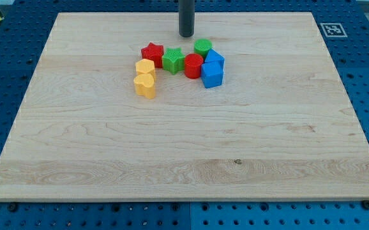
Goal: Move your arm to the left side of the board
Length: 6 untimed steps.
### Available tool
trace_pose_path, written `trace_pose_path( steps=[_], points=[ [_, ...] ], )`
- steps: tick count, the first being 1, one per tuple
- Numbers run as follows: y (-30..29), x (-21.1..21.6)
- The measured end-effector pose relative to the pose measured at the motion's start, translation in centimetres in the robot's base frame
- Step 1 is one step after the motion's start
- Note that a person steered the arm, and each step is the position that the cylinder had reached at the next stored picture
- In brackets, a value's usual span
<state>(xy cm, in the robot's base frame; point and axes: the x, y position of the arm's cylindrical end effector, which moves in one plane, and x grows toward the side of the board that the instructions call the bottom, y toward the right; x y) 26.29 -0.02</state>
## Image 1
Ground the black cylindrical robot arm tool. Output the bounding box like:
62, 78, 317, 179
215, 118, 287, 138
178, 0, 195, 38

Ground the light wooden board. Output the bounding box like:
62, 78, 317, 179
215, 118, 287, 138
0, 12, 369, 203

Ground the yellow heart block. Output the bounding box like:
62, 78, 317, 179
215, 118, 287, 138
133, 73, 156, 99

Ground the blue cube block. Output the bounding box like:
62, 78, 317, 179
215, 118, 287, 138
200, 62, 223, 88

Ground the red cylinder block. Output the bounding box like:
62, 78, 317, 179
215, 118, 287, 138
184, 53, 204, 79

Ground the green star block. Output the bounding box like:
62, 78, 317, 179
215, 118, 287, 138
162, 47, 185, 75

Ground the blue triangle block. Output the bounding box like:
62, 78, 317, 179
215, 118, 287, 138
204, 49, 225, 68

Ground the yellow hexagon block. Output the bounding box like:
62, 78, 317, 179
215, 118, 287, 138
135, 59, 156, 80

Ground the red star block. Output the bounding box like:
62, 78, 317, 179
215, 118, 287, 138
140, 42, 164, 68

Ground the green cylinder block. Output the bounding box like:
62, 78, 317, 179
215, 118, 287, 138
193, 38, 213, 58

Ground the white fiducial marker tag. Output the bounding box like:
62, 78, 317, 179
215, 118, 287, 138
320, 22, 347, 38

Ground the black bolt front left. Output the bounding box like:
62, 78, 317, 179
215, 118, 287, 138
7, 203, 18, 212

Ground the black bolt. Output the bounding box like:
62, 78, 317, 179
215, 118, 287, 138
7, 203, 18, 212
361, 200, 369, 210

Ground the black bolt front right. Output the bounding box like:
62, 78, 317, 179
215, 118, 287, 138
361, 200, 369, 210

